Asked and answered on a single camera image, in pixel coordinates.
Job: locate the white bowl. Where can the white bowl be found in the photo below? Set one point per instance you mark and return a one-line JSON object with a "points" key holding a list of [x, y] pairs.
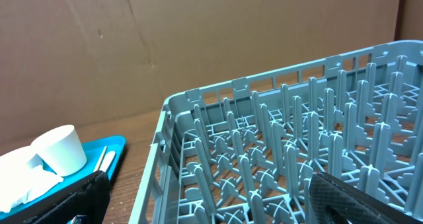
{"points": [[17, 165]]}

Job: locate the white napkin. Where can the white napkin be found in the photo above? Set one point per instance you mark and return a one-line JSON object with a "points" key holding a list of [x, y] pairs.
{"points": [[25, 185]]}

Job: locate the white paper cup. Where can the white paper cup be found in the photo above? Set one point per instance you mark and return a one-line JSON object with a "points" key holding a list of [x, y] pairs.
{"points": [[61, 149]]}

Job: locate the teal plastic tray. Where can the teal plastic tray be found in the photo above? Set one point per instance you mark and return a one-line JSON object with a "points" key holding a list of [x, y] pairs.
{"points": [[92, 149]]}

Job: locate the grey dishwasher rack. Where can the grey dishwasher rack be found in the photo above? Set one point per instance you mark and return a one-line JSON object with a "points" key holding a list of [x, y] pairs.
{"points": [[244, 151]]}

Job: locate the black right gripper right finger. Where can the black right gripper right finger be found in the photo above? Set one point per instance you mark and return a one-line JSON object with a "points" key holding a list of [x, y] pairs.
{"points": [[334, 201]]}

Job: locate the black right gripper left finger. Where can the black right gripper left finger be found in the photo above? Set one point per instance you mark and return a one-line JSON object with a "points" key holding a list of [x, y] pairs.
{"points": [[88, 197]]}

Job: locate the wooden chopstick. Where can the wooden chopstick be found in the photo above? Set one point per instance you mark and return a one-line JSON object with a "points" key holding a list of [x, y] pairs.
{"points": [[100, 159]]}

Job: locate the white plastic fork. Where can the white plastic fork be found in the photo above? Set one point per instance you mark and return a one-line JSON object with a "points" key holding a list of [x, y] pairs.
{"points": [[107, 161]]}

